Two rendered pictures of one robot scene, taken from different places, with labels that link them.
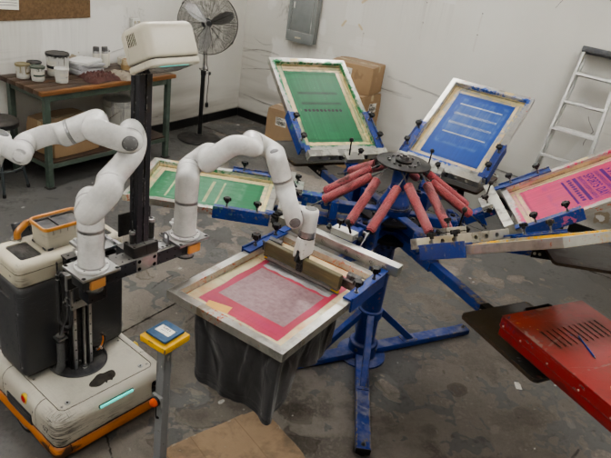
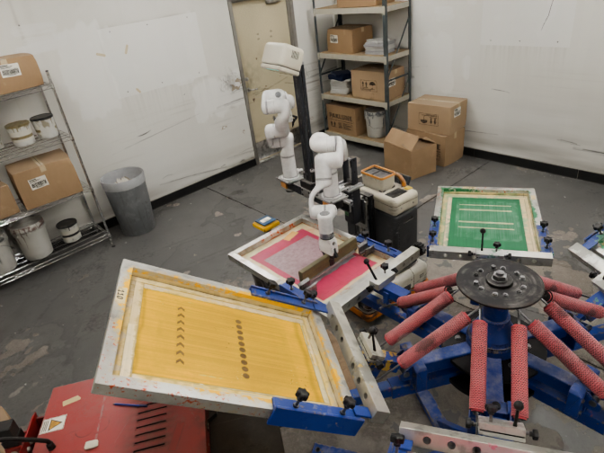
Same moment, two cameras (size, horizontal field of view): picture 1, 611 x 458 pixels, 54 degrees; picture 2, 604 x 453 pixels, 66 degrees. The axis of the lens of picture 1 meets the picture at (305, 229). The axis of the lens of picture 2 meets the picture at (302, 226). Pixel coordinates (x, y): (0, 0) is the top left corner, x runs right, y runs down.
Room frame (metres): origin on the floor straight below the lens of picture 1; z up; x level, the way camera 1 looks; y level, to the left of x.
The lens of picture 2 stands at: (2.98, -1.94, 2.39)
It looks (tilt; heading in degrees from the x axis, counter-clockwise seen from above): 30 degrees down; 111
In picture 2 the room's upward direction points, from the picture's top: 8 degrees counter-clockwise
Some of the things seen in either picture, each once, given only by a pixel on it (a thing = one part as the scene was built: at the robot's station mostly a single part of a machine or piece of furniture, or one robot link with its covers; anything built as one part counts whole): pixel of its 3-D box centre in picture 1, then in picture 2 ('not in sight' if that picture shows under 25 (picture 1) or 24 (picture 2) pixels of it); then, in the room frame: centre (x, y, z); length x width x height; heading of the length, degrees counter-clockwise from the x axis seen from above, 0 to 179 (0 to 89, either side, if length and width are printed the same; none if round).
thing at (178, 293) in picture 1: (281, 286); (311, 257); (2.23, 0.06, 0.97); 0.79 x 0.58 x 0.04; 150
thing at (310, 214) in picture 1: (300, 216); (327, 217); (2.36, 0.03, 1.25); 0.15 x 0.10 x 0.11; 102
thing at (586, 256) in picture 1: (505, 245); not in sight; (3.14, -1.14, 0.91); 1.34 x 0.40 x 0.08; 90
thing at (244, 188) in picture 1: (235, 178); (487, 219); (3.15, 0.44, 1.05); 1.08 x 0.61 x 0.23; 90
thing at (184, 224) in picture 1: (183, 216); (332, 182); (2.26, 0.51, 1.21); 0.16 x 0.13 x 0.15; 54
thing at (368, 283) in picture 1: (364, 290); (303, 299); (2.30, -0.30, 0.98); 0.30 x 0.05 x 0.07; 150
